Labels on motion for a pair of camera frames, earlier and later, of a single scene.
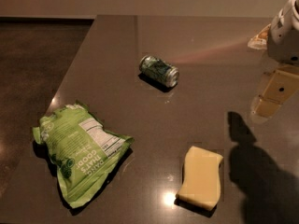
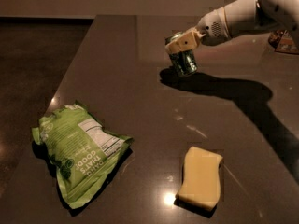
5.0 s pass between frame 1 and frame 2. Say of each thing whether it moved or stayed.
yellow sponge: stayed
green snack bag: stayed
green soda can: moved
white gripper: moved
